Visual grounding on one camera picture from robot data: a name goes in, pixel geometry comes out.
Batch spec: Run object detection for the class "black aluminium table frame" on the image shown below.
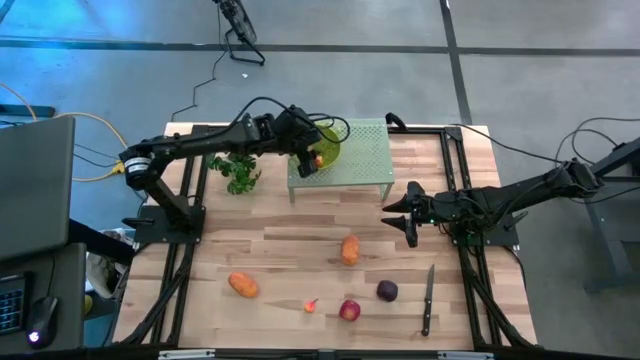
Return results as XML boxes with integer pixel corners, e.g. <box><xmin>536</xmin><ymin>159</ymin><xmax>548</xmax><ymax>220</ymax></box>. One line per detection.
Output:
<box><xmin>112</xmin><ymin>122</ymin><xmax>539</xmax><ymax>351</ymax></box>

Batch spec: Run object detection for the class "dark grey side table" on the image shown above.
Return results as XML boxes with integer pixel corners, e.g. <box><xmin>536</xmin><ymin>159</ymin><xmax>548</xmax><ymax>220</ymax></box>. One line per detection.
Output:
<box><xmin>551</xmin><ymin>135</ymin><xmax>640</xmax><ymax>292</ymax></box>

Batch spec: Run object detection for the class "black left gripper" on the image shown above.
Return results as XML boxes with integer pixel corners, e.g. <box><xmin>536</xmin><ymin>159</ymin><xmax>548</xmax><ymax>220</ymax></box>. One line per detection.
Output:
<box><xmin>272</xmin><ymin>104</ymin><xmax>324</xmax><ymax>180</ymax></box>

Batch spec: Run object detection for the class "black floor cable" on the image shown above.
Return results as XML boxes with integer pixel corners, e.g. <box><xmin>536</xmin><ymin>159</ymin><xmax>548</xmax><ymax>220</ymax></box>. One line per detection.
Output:
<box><xmin>549</xmin><ymin>117</ymin><xmax>640</xmax><ymax>201</ymax></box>

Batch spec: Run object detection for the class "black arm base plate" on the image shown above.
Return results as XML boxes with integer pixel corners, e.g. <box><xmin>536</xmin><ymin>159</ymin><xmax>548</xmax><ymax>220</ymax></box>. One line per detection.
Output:
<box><xmin>122</xmin><ymin>204</ymin><xmax>207</xmax><ymax>245</ymax></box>
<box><xmin>447</xmin><ymin>212</ymin><xmax>521</xmax><ymax>248</ymax></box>

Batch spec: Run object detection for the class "dark grey desk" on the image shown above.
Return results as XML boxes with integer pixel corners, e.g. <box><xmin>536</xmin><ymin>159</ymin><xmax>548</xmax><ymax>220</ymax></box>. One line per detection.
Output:
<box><xmin>0</xmin><ymin>243</ymin><xmax>89</xmax><ymax>354</ymax></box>

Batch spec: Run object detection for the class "black fan cable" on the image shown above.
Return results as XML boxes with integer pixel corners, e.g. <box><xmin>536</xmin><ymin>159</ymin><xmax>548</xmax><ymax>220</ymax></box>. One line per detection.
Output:
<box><xmin>169</xmin><ymin>47</ymin><xmax>229</xmax><ymax>124</ymax></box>

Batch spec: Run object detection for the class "orange oblong fruit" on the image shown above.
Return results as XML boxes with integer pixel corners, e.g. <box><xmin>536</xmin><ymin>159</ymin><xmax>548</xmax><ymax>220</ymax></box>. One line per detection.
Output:
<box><xmin>340</xmin><ymin>234</ymin><xmax>361</xmax><ymax>268</ymax></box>
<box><xmin>227</xmin><ymin>270</ymin><xmax>260</xmax><ymax>300</ymax></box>

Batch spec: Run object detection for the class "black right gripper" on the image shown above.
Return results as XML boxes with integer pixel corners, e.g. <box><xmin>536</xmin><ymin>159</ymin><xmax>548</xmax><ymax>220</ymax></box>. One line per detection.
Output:
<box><xmin>380</xmin><ymin>180</ymin><xmax>442</xmax><ymax>250</ymax></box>

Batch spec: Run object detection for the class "backlit black keyboard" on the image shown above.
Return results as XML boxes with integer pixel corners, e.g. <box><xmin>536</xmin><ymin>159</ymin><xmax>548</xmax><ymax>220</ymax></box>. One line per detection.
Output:
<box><xmin>0</xmin><ymin>272</ymin><xmax>27</xmax><ymax>337</ymax></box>

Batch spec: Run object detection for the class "black handled kitchen knife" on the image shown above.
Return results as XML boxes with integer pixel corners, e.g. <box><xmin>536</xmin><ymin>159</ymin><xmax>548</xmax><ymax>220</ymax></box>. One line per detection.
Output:
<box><xmin>420</xmin><ymin>263</ymin><xmax>436</xmax><ymax>338</ymax></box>

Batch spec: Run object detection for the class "dark purple plum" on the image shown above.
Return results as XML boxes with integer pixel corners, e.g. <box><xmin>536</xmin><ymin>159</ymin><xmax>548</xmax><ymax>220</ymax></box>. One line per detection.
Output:
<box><xmin>375</xmin><ymin>279</ymin><xmax>400</xmax><ymax>303</ymax></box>

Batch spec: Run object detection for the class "black curved cable stub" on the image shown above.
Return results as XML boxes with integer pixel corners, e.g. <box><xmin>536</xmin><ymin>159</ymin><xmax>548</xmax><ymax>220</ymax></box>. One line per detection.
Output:
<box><xmin>384</xmin><ymin>112</ymin><xmax>409</xmax><ymax>132</ymax></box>

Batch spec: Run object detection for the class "white bag lined bin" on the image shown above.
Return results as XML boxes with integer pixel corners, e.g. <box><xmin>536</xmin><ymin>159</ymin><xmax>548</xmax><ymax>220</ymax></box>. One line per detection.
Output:
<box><xmin>84</xmin><ymin>227</ymin><xmax>135</xmax><ymax>301</ymax></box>

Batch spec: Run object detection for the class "black flat bar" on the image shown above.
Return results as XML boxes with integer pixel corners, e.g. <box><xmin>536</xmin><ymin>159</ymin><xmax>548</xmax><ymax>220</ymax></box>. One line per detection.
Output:
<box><xmin>0</xmin><ymin>104</ymin><xmax>57</xmax><ymax>119</ymax></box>

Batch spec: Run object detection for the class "green potted plant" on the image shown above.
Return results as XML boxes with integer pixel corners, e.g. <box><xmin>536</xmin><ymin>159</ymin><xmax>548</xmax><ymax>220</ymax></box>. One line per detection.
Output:
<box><xmin>206</xmin><ymin>152</ymin><xmax>263</xmax><ymax>196</ymax></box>

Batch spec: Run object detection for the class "black computer mouse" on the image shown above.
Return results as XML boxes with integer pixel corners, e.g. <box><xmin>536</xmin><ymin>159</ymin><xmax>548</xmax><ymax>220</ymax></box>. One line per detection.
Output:
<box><xmin>25</xmin><ymin>295</ymin><xmax>60</xmax><ymax>350</ymax></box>

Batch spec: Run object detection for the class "red apple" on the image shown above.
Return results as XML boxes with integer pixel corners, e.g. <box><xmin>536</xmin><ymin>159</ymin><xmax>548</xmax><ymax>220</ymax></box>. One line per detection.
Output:
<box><xmin>338</xmin><ymin>298</ymin><xmax>362</xmax><ymax>323</ymax></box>

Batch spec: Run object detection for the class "green plastic colander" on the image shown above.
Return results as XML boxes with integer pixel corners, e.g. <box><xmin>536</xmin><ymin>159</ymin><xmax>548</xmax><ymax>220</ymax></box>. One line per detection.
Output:
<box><xmin>307</xmin><ymin>123</ymin><xmax>343</xmax><ymax>171</ymax></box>

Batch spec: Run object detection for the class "silver metal bracket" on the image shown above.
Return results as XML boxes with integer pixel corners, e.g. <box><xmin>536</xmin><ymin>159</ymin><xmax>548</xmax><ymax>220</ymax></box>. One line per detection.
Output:
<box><xmin>437</xmin><ymin>350</ymin><xmax>495</xmax><ymax>360</ymax></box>
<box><xmin>158</xmin><ymin>349</ymin><xmax>216</xmax><ymax>360</ymax></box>

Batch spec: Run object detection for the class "yellow cable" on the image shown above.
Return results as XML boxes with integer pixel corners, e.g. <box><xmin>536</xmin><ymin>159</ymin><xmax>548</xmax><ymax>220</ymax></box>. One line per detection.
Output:
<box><xmin>0</xmin><ymin>82</ymin><xmax>130</xmax><ymax>184</ymax></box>

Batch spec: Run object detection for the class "black floor fan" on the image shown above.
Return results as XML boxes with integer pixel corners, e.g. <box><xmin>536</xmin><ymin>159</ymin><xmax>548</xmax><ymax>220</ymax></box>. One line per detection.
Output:
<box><xmin>212</xmin><ymin>0</ymin><xmax>267</xmax><ymax>66</ymax></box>

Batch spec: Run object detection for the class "pale green perforated shelf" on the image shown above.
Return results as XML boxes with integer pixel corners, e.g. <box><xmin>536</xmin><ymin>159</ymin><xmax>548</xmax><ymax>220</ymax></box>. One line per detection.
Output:
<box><xmin>286</xmin><ymin>117</ymin><xmax>396</xmax><ymax>204</ymax></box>

